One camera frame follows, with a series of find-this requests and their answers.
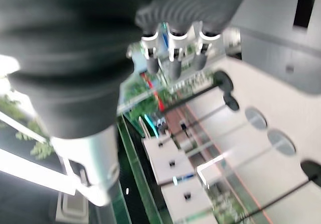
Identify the red banner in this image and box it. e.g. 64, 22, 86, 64
140, 72, 167, 112

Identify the green leafy plant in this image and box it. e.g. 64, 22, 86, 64
0, 93, 56, 161
122, 79, 176, 121

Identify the grey cabinet with dark opening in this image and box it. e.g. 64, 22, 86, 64
228, 0, 321, 94

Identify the black stanchion post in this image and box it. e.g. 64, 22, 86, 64
247, 159, 321, 213
190, 92, 240, 126
160, 70, 234, 112

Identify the grey stanchion post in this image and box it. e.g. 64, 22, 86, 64
187, 129, 297, 159
200, 106, 268, 144

